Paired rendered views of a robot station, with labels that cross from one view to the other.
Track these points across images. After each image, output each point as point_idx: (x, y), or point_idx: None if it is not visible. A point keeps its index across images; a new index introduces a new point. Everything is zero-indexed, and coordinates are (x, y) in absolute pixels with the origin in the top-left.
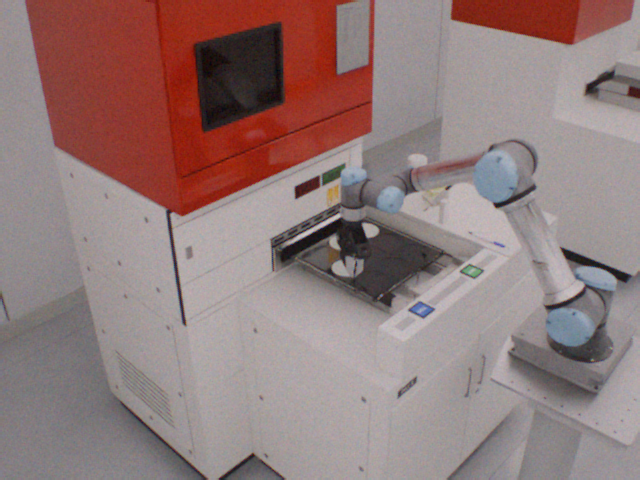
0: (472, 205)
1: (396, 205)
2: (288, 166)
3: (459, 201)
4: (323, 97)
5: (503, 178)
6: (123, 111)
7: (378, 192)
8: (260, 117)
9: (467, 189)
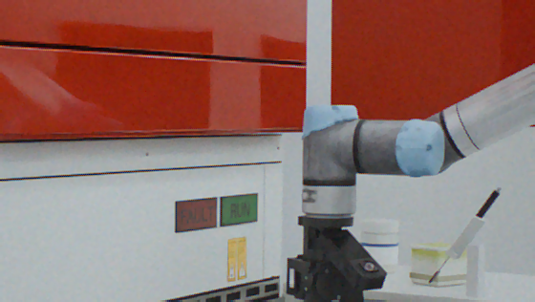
0: (514, 284)
1: (436, 153)
2: (178, 127)
3: (484, 282)
4: (236, 9)
5: None
6: None
7: (395, 128)
8: None
9: (487, 274)
